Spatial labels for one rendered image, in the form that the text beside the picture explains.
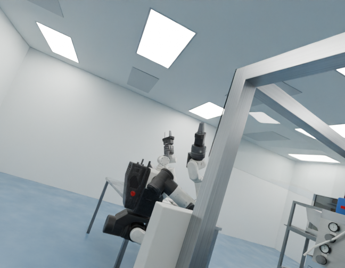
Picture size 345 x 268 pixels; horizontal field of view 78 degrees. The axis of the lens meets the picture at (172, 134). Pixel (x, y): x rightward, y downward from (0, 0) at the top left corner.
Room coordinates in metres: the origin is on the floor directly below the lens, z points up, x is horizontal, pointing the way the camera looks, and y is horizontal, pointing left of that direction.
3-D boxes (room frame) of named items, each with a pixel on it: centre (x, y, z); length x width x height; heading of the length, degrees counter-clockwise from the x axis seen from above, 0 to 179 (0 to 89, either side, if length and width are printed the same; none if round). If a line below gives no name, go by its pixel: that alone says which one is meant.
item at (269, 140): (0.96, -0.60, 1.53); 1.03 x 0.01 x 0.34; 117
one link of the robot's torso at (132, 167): (1.53, 0.06, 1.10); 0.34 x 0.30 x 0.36; 15
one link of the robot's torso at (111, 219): (1.52, 0.09, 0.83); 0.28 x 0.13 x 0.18; 105
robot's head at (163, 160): (1.54, 0.00, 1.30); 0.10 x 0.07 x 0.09; 15
